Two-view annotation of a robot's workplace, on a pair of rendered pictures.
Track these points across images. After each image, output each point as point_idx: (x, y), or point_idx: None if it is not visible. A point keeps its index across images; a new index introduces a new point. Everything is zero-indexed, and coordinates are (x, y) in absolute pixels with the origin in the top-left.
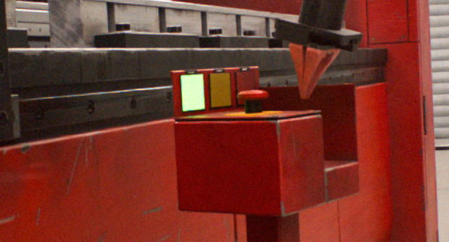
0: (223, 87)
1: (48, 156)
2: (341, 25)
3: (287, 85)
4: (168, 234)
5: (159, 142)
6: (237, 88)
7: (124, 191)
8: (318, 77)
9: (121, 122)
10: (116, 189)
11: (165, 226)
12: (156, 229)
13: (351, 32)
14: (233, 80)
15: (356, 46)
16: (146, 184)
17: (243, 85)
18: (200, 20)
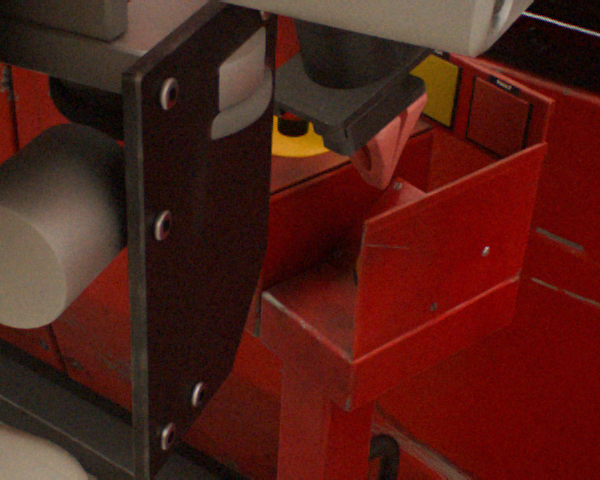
0: (435, 84)
1: (289, 19)
2: (325, 78)
3: (489, 166)
4: (592, 299)
5: None
6: (471, 106)
7: (464, 157)
8: (373, 162)
9: (514, 59)
10: (440, 141)
11: (585, 282)
12: (553, 267)
13: (317, 105)
14: (470, 88)
15: (333, 143)
16: (538, 185)
17: (487, 112)
18: None
